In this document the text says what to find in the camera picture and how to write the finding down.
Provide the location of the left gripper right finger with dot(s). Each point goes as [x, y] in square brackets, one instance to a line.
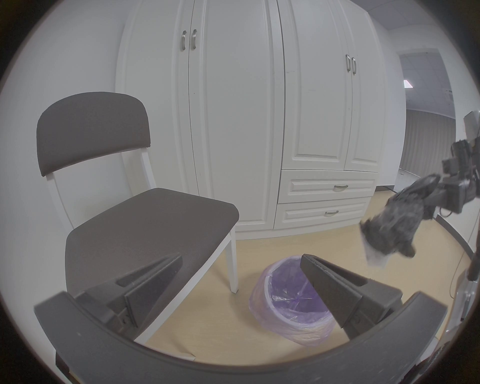
[337, 296]

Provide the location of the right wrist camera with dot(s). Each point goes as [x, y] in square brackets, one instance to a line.
[461, 153]

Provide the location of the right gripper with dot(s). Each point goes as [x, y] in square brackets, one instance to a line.
[455, 197]

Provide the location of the white wardrobe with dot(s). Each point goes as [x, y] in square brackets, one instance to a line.
[240, 112]

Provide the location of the white chair grey cushions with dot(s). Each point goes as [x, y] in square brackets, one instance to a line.
[150, 225]

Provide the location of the black plastic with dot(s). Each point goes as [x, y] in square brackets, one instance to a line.
[397, 221]

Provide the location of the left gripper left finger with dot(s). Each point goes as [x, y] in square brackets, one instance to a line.
[150, 288]

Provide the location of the purple plastic bag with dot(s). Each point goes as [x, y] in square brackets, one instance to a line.
[292, 292]

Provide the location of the white trash bin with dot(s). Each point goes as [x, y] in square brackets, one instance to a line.
[267, 285]

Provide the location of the white printed wrapper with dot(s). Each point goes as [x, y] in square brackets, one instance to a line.
[375, 258]

